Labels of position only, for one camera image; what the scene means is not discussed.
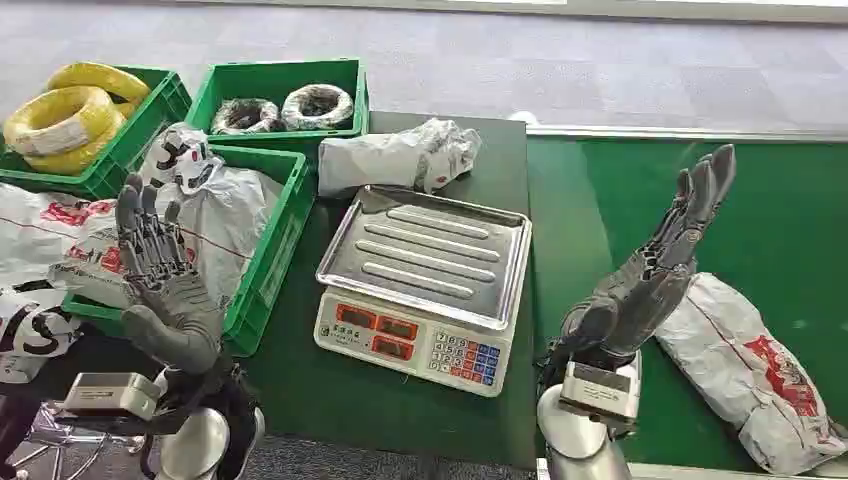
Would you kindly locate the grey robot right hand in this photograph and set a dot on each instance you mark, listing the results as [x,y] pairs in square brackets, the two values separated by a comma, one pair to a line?
[646,291]

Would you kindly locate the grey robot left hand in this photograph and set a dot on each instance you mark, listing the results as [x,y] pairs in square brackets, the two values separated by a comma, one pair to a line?
[175,311]

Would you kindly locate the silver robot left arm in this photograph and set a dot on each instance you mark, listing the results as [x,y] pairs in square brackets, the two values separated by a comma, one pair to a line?
[195,440]

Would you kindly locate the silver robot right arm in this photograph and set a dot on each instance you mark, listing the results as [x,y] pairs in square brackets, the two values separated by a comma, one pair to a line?
[573,434]

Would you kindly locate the green crate with parcels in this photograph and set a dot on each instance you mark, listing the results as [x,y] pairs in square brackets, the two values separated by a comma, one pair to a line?
[272,265]

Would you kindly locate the large grey parcel bag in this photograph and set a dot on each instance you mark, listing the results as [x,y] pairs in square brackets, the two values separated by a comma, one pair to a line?
[232,212]

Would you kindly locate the grey parcel red print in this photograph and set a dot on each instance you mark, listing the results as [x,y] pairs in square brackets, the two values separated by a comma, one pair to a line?
[735,371]

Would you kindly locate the white parcel black letters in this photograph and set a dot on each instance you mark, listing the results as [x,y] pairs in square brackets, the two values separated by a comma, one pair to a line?
[33,328]

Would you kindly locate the green conveyor belt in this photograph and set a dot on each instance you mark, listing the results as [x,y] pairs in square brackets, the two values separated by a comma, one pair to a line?
[782,225]

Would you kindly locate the white parcel black red print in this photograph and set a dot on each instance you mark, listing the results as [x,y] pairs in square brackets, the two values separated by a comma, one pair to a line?
[179,156]

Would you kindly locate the white parcel red lettering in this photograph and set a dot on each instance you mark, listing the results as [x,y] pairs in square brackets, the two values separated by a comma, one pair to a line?
[40,232]

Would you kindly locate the metal chair base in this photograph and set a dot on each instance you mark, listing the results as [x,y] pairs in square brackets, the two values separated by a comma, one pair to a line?
[60,450]

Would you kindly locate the green crate with yellow coils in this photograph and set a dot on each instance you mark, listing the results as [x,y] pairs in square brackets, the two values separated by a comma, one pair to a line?
[142,126]

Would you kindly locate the white electronic scale steel tray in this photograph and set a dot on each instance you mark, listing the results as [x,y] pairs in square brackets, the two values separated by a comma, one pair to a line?
[424,265]

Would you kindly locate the green crate with grey coils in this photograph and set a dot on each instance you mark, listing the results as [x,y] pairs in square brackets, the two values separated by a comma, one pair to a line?
[265,79]

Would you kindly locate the crumpled white parcel bag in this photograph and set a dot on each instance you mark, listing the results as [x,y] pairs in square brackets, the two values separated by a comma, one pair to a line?
[384,159]

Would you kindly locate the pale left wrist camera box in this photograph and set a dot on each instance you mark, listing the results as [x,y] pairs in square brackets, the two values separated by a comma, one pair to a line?
[109,394]

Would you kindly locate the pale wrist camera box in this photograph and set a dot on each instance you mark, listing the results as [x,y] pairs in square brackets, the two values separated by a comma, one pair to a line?
[109,394]
[599,391]

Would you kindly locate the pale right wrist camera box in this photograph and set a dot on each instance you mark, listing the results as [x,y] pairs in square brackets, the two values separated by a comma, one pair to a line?
[599,391]

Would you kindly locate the silver conveyor rail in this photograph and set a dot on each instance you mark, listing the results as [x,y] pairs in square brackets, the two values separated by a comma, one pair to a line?
[682,133]

